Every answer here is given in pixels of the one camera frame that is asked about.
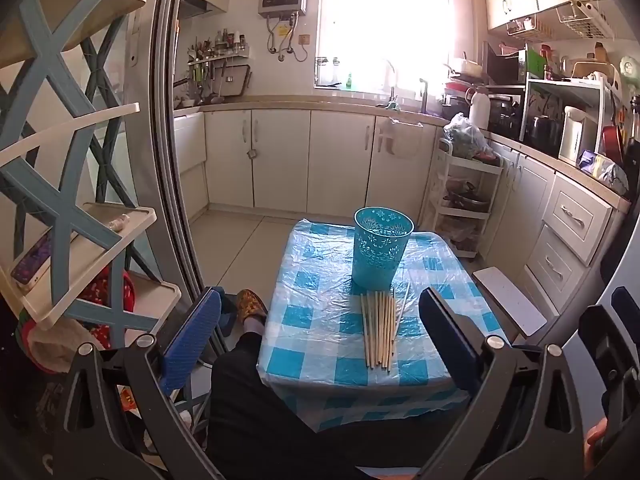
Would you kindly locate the plastic bag of greens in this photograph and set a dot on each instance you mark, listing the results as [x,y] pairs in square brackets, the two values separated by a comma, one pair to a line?
[465,135]

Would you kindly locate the white stool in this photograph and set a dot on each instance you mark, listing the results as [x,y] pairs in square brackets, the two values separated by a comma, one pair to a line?
[510,300]

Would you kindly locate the person's leg in black trousers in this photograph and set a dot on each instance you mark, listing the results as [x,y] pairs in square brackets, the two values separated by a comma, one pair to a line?
[280,410]

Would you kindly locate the cream base cabinet with hob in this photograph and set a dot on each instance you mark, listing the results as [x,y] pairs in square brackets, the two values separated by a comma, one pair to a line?
[190,160]

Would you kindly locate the white thermos jug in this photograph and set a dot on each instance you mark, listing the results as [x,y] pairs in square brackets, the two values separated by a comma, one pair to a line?
[479,110]

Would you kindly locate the range hood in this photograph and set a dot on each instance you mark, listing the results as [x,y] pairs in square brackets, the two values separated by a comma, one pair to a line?
[197,5]

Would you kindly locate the blue snack packet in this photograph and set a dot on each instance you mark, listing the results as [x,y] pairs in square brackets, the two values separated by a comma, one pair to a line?
[597,165]

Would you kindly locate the wall utensil rack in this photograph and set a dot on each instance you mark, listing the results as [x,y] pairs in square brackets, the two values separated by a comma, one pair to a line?
[215,60]

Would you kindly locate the kitchen window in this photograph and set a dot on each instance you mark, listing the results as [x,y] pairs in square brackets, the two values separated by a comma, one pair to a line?
[390,25]

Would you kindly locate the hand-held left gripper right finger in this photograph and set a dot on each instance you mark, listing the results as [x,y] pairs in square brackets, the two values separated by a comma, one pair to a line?
[450,337]

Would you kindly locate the dark glass bottle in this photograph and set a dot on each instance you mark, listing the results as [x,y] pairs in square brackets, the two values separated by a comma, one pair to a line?
[634,130]

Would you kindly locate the red floral cloth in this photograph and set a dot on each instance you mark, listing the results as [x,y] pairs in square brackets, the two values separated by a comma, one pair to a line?
[102,300]

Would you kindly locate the blue checked plastic tablecloth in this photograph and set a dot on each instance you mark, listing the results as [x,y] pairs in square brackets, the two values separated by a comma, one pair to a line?
[310,320]

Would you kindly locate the white electric kettle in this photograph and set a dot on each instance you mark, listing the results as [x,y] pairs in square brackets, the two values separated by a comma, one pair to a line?
[571,135]

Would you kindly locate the row of wooden chopsticks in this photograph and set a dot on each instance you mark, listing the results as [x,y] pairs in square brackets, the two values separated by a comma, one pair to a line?
[380,330]

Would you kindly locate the orange floral slipper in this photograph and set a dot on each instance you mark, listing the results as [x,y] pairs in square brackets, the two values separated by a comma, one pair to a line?
[251,305]

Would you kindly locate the grey sliding door frame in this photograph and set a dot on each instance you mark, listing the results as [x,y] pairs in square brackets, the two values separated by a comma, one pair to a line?
[167,160]

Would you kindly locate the white rolling trolley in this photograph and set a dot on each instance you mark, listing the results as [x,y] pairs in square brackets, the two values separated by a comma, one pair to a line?
[467,200]

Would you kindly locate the black microwave oven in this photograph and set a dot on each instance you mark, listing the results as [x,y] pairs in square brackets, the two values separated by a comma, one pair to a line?
[505,65]

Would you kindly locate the teal perforated plastic basket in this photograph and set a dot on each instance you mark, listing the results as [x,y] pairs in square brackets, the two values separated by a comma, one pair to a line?
[382,250]

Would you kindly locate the blue and cream shelf rack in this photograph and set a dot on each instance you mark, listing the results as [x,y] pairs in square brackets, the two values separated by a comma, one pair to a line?
[65,220]

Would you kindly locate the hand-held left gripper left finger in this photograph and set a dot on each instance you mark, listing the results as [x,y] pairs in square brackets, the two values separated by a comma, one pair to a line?
[192,330]

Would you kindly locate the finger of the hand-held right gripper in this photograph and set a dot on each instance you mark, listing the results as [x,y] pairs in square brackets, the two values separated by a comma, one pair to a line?
[602,335]
[627,310]

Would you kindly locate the person's right hand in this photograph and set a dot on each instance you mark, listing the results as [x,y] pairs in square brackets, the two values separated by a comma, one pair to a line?
[595,440]

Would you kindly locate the white countertop shelf rack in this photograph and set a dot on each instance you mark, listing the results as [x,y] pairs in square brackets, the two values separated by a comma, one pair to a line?
[595,90]

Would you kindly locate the cream base cabinets under window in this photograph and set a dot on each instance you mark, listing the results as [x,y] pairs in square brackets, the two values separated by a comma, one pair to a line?
[310,160]

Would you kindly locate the cream base cabinet with drawers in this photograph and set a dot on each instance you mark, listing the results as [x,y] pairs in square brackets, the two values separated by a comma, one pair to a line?
[565,220]

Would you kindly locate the purple phone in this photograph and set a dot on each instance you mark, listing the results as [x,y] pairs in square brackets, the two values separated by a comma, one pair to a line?
[32,260]

